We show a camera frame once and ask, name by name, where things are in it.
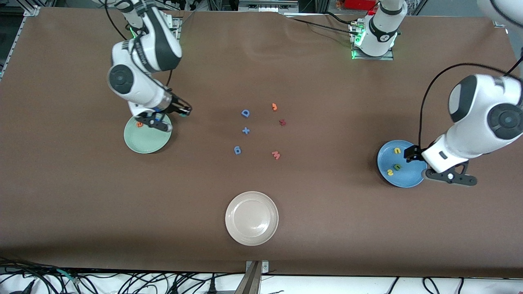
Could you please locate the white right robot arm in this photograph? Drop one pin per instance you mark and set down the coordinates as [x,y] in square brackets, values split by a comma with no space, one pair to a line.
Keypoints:
[139,85]

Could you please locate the metal corner bracket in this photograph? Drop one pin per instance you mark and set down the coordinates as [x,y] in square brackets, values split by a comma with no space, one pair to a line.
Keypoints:
[32,10]

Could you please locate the grey metal frame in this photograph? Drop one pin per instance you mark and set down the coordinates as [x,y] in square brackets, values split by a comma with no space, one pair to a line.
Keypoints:
[267,5]

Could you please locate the black power plug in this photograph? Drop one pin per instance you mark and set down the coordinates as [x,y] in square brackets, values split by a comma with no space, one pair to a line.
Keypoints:
[212,287]

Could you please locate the blue foam number six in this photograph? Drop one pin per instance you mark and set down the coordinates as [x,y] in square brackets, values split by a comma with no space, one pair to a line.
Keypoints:
[237,150]

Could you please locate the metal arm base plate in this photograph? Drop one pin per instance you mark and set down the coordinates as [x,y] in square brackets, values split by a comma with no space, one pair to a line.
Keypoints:
[178,28]
[374,58]

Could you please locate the blue plate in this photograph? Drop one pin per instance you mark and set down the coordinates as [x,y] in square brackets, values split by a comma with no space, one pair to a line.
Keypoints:
[386,159]

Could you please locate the red box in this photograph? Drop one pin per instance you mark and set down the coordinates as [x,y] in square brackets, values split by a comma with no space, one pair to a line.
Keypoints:
[359,4]

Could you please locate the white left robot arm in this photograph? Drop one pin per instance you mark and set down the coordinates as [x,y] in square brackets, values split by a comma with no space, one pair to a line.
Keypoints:
[482,110]

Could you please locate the blue foam letter D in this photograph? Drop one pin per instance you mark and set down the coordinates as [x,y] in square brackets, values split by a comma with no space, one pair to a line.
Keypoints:
[245,113]

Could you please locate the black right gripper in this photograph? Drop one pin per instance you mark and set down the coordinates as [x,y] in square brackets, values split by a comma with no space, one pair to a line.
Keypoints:
[177,104]

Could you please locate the aluminium profile beam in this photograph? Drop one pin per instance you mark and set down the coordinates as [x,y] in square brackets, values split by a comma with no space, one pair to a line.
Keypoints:
[249,283]

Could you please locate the brown table mat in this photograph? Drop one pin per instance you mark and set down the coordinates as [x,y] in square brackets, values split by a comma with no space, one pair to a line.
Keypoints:
[261,81]

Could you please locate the metal bracket with screw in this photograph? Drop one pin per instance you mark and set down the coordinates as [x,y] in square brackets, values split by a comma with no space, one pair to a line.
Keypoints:
[264,267]

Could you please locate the light green plate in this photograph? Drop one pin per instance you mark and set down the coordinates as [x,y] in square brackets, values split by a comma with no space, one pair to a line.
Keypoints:
[147,141]

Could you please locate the beige plate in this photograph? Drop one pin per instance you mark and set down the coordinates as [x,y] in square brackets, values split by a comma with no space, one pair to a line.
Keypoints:
[251,218]

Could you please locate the pink foam letter w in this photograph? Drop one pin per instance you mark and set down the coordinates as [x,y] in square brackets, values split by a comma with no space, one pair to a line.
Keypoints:
[276,155]

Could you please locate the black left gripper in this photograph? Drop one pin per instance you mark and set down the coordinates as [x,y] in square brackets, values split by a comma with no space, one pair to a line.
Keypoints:
[413,152]

